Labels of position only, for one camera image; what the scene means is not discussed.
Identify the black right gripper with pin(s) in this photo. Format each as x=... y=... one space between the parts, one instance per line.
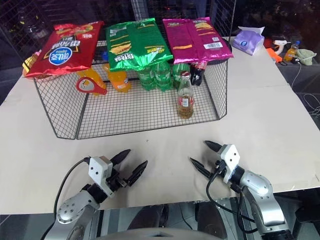
x=220 y=168

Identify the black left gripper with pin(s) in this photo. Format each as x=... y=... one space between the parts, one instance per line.
x=115 y=180

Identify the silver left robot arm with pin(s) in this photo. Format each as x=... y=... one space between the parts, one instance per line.
x=72 y=207

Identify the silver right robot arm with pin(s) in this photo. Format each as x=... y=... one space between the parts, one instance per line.
x=257 y=185

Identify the clear glass tea bottle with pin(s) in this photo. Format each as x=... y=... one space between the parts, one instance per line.
x=185 y=110

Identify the dark cola bottle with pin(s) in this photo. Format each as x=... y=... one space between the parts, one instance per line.
x=197 y=75

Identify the orange soda bottle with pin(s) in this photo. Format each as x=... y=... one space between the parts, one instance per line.
x=96 y=79
x=120 y=81

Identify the green soda bottle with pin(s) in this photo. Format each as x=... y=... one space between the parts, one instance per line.
x=178 y=71
x=146 y=80
x=163 y=77

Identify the small orange drink bottle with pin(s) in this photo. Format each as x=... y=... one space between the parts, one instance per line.
x=291 y=53

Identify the grey robot torso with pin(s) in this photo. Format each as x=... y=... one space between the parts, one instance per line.
x=160 y=233

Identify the magenta chip bag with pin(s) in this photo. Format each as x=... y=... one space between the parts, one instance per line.
x=195 y=42

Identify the green chip bag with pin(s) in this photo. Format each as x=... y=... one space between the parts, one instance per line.
x=135 y=45

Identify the orange plastic object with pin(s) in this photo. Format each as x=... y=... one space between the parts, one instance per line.
x=273 y=55

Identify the purple tissue pack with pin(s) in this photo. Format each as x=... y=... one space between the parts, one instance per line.
x=246 y=41

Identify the red chip bag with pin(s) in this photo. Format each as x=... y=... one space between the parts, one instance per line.
x=62 y=50

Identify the white glue gun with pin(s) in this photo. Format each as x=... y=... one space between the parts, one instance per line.
x=281 y=44

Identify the green cloth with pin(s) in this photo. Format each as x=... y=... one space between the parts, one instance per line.
x=306 y=57

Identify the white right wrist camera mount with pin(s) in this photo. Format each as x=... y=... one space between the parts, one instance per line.
x=231 y=155

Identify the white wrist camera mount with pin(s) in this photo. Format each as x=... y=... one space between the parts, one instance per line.
x=98 y=167
x=231 y=155

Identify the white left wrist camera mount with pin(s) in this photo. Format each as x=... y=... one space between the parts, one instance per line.
x=98 y=167

